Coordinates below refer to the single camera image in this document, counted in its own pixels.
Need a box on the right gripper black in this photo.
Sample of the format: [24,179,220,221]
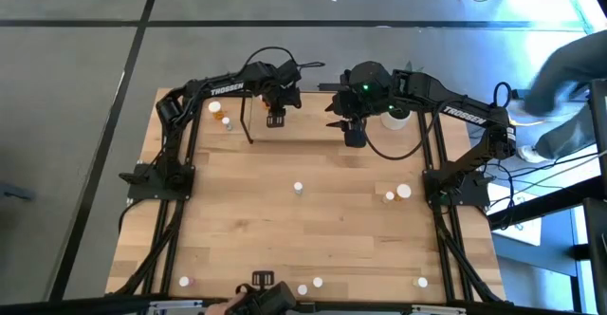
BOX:
[324,89,369,148]

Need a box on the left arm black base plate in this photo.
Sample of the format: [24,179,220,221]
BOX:
[126,161,196,201]

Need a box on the black metal desk frame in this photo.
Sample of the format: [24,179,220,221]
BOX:
[487,78,607,315]

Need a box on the black beam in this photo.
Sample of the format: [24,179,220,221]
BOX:
[0,294,607,315]

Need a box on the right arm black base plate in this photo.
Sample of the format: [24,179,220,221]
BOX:
[423,168,490,208]

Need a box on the person's hand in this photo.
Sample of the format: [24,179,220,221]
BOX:
[204,291,248,315]

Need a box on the white paper sheet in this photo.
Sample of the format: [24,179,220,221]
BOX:
[487,181,543,248]

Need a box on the black aluminium table frame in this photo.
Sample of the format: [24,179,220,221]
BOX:
[112,83,507,306]

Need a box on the silver aluminium bracket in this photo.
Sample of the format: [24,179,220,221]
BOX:
[410,304,467,315]
[150,299,204,313]

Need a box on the black floor cable bundle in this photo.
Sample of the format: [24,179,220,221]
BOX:
[467,129,607,231]

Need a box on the green plant in white pot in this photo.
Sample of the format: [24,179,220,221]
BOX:
[380,60,431,132]

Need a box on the grey floor object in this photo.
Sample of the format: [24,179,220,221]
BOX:
[0,181,37,202]

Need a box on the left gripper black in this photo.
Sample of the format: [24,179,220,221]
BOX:
[259,78,303,129]

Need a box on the black leader arm handle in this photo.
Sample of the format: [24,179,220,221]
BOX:
[226,270,298,315]

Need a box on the person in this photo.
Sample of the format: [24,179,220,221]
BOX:
[509,28,607,165]

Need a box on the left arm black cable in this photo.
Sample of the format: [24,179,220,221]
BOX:
[241,46,327,77]

